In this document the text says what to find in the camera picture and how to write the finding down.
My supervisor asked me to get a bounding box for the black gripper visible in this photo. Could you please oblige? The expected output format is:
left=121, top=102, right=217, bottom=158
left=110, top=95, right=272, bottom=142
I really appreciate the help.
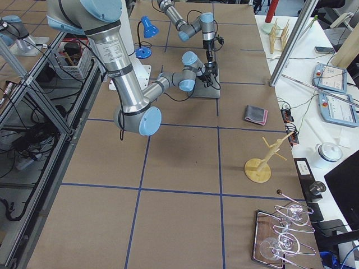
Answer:
left=202, top=40, right=213, bottom=65
left=197, top=68, right=212, bottom=87

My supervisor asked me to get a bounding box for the grey laptop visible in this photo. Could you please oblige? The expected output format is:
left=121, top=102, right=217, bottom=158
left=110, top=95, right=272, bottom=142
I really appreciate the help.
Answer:
left=192, top=70, right=221, bottom=99

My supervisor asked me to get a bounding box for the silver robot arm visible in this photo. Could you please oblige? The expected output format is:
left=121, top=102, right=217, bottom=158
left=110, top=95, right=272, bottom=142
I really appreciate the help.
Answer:
left=157, top=0, right=216, bottom=67
left=47, top=1, right=206, bottom=136

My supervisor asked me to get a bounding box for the folded grey cloth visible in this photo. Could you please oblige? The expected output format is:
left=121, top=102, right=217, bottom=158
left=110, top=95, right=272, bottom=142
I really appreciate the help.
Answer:
left=244, top=105, right=268, bottom=126

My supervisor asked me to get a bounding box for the blue desk lamp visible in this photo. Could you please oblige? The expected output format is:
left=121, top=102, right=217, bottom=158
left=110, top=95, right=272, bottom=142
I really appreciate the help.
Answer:
left=135, top=16, right=159, bottom=59

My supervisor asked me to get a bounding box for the green glass plate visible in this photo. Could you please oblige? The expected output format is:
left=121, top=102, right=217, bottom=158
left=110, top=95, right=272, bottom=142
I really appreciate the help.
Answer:
left=261, top=23, right=282, bottom=35

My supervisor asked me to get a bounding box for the wooden dish rack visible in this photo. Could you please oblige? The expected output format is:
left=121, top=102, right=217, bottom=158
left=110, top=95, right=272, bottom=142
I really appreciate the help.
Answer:
left=269, top=20, right=289, bottom=54

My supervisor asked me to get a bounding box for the wooden mug tree stand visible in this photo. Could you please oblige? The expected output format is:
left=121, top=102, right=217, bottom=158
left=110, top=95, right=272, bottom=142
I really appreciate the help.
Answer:
left=244, top=131, right=293, bottom=183

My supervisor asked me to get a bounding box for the far teach pendant tablet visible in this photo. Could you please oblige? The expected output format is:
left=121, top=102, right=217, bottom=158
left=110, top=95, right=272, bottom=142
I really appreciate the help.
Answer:
left=312, top=63, right=347, bottom=93

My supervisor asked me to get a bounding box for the teach pendant tablet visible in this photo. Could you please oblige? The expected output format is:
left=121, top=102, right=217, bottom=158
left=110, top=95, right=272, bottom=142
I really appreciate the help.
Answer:
left=312, top=63, right=347, bottom=93
left=318, top=93, right=358, bottom=127

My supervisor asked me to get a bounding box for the near teach pendant tablet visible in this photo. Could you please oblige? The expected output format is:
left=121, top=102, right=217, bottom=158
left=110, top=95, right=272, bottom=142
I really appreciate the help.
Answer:
left=318, top=93, right=358, bottom=127

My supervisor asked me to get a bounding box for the white plastic basket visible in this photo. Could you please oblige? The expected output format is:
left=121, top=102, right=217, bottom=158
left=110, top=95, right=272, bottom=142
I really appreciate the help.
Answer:
left=49, top=40, right=91, bottom=80

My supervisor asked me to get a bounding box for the white enamel kettle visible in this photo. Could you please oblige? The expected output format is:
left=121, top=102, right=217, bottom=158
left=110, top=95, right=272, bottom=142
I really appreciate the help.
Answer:
left=313, top=142, right=343, bottom=168

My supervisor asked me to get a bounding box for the black monitor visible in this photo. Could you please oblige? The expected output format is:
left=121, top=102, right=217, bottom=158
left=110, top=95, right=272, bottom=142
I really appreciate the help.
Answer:
left=324, top=154, right=358, bottom=230

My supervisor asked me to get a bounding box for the wine glass rack tray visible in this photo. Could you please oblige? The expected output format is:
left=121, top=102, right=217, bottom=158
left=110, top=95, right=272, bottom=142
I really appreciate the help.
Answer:
left=251, top=203, right=316, bottom=268

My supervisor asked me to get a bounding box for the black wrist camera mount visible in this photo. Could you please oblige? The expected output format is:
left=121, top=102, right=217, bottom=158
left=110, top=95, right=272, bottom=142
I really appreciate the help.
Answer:
left=213, top=36, right=224, bottom=46
left=205, top=61, right=218, bottom=77

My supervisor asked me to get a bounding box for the aluminium frame post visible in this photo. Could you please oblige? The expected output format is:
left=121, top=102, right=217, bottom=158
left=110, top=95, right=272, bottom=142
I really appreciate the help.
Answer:
left=269, top=0, right=318, bottom=87

